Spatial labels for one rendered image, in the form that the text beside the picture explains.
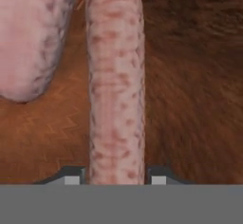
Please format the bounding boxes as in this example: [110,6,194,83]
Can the pink speckled sausage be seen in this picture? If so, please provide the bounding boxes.
[0,0,80,104]
[84,0,147,186]

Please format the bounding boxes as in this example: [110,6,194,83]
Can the brown wooden bowl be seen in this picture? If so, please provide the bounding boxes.
[0,0,243,186]

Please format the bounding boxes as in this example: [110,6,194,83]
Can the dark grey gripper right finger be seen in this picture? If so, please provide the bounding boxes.
[145,165,197,186]

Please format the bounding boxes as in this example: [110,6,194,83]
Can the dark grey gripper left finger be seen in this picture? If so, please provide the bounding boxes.
[35,165,87,186]

